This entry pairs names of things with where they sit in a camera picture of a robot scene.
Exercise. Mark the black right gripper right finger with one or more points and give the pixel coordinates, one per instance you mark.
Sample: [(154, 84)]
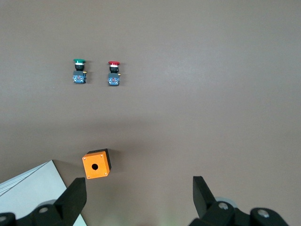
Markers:
[(204, 200)]

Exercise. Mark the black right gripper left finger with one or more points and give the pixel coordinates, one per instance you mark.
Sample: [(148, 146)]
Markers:
[(70, 200)]

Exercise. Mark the white drawer cabinet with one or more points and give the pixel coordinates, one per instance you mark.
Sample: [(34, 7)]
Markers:
[(28, 193)]

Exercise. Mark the green mushroom push button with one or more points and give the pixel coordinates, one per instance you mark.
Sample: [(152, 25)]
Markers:
[(78, 78)]

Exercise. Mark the red mushroom push button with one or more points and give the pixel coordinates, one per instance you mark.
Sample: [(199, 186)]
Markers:
[(113, 81)]

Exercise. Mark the brown table cover sheet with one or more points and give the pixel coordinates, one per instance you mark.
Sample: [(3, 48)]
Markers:
[(211, 94)]

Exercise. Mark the orange button enclosure box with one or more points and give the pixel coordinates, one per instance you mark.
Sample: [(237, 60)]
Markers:
[(103, 170)]

